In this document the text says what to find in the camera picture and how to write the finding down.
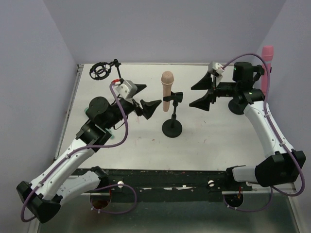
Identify beige toy microphone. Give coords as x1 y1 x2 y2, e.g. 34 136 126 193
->
161 71 174 112

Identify pink toy microphone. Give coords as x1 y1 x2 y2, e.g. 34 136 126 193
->
260 45 274 95

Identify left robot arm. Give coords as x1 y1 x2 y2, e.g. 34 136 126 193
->
17 80 162 223

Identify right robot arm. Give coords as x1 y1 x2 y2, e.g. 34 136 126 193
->
189 62 306 187

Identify mint green toy microphone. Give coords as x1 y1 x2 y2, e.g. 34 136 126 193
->
84 107 115 139

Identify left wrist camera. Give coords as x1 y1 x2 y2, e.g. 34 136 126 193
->
112 79 138 100

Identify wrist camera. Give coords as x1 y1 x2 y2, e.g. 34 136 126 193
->
112 79 138 100
208 61 224 77

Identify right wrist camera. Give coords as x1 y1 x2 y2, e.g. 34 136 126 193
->
208 61 224 77

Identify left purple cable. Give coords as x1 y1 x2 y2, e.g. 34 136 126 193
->
20 82 138 223

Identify purple cable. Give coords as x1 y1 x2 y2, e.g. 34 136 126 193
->
20 82 138 223
222 53 306 213

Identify black tripod shock-mount stand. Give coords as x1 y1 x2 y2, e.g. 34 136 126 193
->
89 59 124 83

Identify aluminium side frame rail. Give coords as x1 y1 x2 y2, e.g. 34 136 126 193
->
38 64 85 195

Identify black front mounting rail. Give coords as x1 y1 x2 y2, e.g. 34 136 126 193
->
80 168 253 203

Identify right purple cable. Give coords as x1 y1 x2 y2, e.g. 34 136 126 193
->
222 53 306 213

